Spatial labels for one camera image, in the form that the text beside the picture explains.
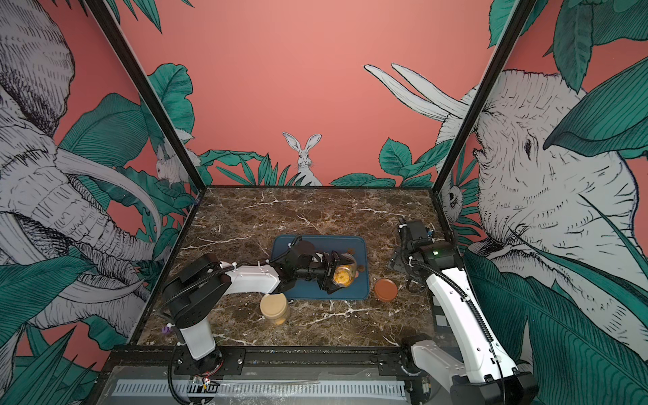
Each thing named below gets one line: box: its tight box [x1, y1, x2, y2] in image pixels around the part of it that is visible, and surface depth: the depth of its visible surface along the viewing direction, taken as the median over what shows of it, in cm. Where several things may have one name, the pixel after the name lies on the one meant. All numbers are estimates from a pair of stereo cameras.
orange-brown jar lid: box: [374, 278, 399, 303], surface depth 90 cm
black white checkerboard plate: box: [432, 295, 453, 330], surface depth 81 cm
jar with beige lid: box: [259, 292, 288, 326], surface depth 76 cm
